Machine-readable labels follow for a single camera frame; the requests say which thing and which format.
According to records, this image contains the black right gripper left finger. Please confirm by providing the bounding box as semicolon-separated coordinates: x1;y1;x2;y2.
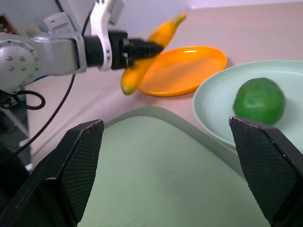
0;119;105;227

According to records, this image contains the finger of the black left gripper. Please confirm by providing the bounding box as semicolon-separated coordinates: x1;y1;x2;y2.
128;38;165;60

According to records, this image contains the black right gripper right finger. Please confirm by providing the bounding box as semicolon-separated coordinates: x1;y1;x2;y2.
228;116;303;227

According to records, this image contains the yellow banana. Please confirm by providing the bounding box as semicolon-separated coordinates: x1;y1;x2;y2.
120;12;187;96

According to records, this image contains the orange plastic plate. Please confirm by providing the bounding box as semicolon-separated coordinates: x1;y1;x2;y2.
138;45;228;97

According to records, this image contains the light green plate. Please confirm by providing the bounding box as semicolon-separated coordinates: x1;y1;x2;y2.
192;60;303;152

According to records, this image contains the round green fruit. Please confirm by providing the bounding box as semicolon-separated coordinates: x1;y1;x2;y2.
232;77;286;126

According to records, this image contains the light green tray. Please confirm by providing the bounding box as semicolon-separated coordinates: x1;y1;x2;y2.
78;106;273;227

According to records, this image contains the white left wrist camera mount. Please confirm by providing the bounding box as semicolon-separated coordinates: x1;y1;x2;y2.
89;0;125;72

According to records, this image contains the long black arm cable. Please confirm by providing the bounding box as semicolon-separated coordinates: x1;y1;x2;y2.
0;4;100;164

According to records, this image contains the looped black cable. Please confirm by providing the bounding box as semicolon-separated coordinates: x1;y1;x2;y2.
0;90;46;111

